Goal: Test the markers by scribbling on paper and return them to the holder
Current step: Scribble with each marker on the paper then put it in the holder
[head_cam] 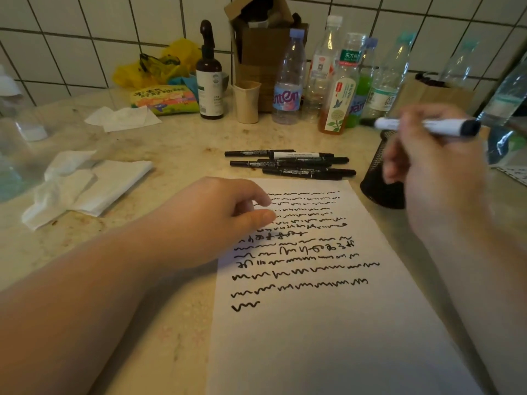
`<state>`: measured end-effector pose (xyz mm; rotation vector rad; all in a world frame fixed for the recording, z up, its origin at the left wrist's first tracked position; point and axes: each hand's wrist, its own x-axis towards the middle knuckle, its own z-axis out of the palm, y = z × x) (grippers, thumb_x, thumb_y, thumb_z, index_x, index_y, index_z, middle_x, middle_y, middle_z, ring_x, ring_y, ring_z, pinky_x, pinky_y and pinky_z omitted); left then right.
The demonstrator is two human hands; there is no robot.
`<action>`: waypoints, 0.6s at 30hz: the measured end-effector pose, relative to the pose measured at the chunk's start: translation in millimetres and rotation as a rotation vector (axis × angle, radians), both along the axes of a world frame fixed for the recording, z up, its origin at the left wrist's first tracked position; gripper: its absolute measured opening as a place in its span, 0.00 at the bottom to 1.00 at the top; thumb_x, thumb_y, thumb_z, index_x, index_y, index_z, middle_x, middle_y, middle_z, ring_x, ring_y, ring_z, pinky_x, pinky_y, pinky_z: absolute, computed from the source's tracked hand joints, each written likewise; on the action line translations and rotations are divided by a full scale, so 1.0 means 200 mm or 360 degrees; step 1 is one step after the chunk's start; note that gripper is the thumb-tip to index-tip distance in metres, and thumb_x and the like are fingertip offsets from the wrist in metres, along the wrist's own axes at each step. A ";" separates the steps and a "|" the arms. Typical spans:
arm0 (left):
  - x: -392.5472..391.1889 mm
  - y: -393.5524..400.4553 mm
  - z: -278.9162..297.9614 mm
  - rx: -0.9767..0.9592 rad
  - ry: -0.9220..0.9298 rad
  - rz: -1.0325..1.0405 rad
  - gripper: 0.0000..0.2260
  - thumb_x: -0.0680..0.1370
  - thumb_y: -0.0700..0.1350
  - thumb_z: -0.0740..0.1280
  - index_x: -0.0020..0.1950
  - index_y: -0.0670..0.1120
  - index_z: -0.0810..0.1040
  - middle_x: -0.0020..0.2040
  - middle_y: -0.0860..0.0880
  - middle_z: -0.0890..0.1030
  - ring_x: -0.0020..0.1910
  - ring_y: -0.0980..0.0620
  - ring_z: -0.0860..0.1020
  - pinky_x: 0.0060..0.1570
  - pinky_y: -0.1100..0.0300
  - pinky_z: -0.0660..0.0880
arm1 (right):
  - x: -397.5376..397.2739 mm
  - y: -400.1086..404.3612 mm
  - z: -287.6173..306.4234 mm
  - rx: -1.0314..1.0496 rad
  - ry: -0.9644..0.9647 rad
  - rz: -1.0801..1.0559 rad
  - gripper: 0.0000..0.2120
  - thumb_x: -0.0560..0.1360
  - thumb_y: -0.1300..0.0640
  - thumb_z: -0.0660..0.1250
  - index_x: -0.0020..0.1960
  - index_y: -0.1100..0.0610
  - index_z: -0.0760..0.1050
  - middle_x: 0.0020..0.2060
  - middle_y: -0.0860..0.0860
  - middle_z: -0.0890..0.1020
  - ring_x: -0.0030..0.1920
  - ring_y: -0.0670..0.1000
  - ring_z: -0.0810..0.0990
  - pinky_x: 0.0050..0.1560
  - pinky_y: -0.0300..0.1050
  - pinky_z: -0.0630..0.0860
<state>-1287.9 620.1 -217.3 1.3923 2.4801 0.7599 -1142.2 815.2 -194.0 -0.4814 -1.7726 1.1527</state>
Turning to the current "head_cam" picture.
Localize pile of black pens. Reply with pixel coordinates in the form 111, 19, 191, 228
224, 149, 357, 180

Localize crumpled white tissue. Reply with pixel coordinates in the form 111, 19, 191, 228
21, 150, 98, 232

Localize open cardboard box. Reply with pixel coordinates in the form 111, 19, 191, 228
224, 0, 310, 114

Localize clear bottle purple cap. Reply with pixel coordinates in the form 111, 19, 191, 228
272, 27, 307, 125

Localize small cardboard box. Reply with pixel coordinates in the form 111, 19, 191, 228
389, 71, 476, 120

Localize black mesh pen holder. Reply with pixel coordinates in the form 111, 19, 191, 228
360, 129, 406, 210

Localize clear bottle white cap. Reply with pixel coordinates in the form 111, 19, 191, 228
302, 14, 344, 120

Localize green soda bottle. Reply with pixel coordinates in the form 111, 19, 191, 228
345, 36, 379, 129

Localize colourful snack packet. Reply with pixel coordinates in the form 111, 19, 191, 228
130, 84, 201, 116

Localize beige cup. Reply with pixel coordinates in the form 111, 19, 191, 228
232, 81, 262, 125

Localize folded white napkin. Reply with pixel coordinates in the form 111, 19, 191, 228
74, 160, 154, 218

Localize person's right forearm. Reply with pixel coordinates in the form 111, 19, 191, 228
416, 217, 527, 395

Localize person's left forearm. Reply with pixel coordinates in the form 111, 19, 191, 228
0, 225, 173, 395

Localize orange tea bottle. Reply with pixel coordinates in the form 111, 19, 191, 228
317, 32, 367, 136

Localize person's right hand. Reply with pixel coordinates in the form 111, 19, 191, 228
382, 103, 493, 239

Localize clear plastic bag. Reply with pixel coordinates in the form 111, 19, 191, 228
487, 127, 527, 165

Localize person's left hand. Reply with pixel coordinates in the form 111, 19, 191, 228
144, 176, 277, 272

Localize white barrel marker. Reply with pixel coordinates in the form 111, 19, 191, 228
362, 117, 481, 138

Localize zigzag scribbled paper sheet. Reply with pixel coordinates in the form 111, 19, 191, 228
496, 164, 527, 188

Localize white paper sheet fine scribbles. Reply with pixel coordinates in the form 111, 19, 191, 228
205, 178, 485, 395

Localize brown spray bottle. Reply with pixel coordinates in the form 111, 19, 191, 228
195, 19, 225, 121

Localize water bottle teal cap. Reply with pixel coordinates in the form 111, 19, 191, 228
440, 38, 480, 87
477, 51, 527, 127
362, 31, 417, 122

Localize yellow plastic bag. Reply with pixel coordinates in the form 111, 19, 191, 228
112, 38, 203, 89

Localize flat white tissue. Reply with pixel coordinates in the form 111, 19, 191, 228
84, 105, 162, 133

